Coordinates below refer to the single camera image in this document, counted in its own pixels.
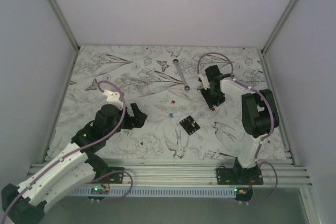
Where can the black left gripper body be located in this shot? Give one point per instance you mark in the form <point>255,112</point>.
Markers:
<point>130,121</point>

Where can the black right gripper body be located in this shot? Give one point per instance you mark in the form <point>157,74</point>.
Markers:
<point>212,98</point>

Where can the black fuse box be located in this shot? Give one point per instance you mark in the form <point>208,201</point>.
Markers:
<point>189,128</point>

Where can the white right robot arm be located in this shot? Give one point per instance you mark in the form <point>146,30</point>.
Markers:
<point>259,115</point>

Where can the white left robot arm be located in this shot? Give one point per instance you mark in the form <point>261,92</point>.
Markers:
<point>76,165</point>

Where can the clear plastic fuse cover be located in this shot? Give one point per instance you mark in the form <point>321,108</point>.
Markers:
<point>144,90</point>

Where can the silver ratchet wrench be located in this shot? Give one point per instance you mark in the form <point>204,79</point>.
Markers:
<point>179,70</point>

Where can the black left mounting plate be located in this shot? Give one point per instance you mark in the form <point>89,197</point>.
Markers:
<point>109,175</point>

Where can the black mounting plate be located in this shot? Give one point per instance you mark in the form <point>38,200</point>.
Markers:
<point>109,175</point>
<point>235,176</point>

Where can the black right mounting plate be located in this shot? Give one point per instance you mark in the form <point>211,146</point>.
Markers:
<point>235,176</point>

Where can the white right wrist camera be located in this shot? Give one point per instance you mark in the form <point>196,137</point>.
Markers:
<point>204,80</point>

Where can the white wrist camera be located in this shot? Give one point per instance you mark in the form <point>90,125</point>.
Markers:
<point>204,80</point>
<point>113,98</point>

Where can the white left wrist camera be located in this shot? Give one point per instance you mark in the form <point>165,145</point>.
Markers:
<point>113,98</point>

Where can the white slotted cable duct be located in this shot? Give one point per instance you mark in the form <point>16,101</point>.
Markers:
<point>168,192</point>

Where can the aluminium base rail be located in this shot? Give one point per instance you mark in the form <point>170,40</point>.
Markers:
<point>201,172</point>

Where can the aluminium frame post left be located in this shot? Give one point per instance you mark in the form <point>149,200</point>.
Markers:
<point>64,24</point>

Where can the aluminium frame post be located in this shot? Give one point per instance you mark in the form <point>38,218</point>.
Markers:
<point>281,22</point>
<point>64,24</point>

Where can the aluminium frame post right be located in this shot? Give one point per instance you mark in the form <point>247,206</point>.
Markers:
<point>281,22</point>

